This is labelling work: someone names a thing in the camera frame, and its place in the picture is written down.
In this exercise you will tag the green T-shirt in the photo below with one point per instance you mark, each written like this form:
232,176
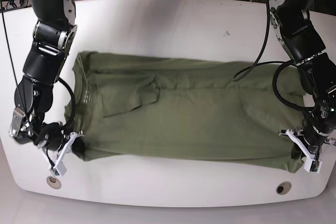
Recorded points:
183,109

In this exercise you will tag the table grommet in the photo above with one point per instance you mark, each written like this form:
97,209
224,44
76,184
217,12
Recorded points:
283,188
53,182

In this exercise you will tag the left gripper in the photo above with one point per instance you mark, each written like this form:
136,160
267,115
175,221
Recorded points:
308,139

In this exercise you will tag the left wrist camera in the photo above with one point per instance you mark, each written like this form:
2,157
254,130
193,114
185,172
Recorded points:
312,165

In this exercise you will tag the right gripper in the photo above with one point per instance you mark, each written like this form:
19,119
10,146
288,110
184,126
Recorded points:
29,127

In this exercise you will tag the right table grommet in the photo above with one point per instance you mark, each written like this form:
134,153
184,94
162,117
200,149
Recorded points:
283,188

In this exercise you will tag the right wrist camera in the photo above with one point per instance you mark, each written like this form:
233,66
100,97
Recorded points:
58,170

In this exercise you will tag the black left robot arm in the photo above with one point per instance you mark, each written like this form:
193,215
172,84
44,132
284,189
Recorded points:
306,49

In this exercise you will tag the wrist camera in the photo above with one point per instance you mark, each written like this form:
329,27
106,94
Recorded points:
312,165
58,170

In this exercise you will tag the left table grommet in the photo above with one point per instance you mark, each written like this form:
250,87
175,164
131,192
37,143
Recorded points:
53,182

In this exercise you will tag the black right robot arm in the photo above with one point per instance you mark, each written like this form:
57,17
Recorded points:
52,38

